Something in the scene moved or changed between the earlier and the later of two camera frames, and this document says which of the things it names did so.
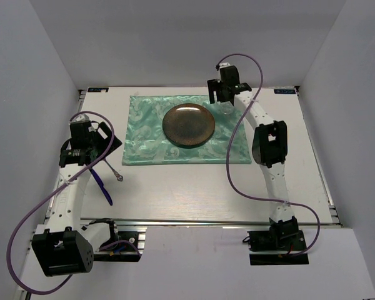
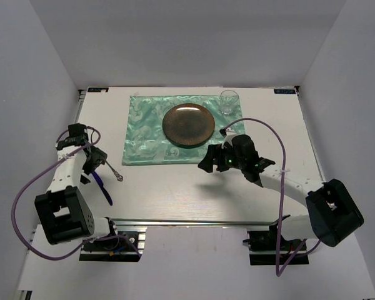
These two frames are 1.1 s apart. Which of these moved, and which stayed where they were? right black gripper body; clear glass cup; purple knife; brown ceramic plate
Moved: right black gripper body
Stayed: purple knife; brown ceramic plate; clear glass cup
